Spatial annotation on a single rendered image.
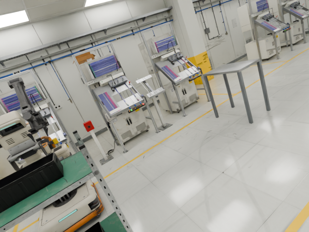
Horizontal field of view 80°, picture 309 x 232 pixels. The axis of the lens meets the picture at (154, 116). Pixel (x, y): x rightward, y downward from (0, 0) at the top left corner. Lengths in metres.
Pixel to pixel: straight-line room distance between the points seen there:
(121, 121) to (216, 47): 4.95
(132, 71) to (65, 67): 1.74
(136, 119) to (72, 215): 2.12
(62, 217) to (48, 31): 4.12
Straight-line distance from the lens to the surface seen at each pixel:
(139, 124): 3.78
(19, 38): 5.28
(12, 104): 3.64
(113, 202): 1.16
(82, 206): 2.28
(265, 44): 6.61
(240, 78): 2.74
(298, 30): 8.15
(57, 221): 2.33
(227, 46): 7.85
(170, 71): 4.01
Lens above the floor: 1.37
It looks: 17 degrees down
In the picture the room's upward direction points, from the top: 22 degrees counter-clockwise
